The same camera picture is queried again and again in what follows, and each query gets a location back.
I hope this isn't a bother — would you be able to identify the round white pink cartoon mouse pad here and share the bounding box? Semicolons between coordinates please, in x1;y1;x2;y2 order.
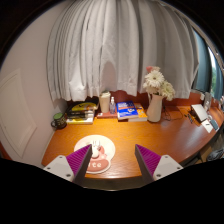
73;134;116;175

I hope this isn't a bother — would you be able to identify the white computer mouse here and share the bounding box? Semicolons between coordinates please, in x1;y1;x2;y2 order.
90;139;102;159

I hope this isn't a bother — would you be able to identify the reddish brown book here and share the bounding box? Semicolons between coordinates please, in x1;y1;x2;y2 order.
96;111;118;120

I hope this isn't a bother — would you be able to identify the blue book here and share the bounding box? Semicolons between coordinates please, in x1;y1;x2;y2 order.
116;101;139;120

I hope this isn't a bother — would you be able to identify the clear spray bottle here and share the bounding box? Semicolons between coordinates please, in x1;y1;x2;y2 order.
109;96;117;115

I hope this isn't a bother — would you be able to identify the black and yellow book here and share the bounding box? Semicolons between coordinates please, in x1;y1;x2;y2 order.
69;102;99;113

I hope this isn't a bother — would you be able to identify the glass window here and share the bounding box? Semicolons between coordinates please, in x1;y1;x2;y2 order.
191;28;224;101

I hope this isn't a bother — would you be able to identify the green and black mug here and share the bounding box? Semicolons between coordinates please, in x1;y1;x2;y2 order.
50;112;68;130

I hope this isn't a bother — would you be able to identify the white paper sheet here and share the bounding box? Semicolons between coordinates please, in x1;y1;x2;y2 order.
200;119;214;134

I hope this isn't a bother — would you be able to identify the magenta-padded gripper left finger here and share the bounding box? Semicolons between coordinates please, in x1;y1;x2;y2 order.
43;143;94;186

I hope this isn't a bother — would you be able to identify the orange yellow book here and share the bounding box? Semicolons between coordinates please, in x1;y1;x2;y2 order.
128;103;148;123

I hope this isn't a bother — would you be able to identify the white curtain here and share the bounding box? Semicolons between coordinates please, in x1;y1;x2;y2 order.
46;0;200;103

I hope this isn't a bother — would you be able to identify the white flat device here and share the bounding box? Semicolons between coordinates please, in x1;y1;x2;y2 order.
190;103;209;123

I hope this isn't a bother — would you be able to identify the cream tumbler with lid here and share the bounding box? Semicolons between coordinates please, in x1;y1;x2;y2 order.
98;91;112;114

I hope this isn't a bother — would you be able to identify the white and yellow book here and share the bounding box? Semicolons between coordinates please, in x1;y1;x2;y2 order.
65;117;95;126

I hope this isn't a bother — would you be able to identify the white ceramic vase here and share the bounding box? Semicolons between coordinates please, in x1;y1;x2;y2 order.
146;93;164;123

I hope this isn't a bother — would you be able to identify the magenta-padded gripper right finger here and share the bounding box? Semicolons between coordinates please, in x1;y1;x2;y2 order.
134;143;184;185

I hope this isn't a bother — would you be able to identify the black cable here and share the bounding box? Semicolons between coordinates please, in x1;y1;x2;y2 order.
161;105;195;124

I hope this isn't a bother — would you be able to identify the dark phone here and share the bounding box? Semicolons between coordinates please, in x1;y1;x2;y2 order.
209;118;220;132

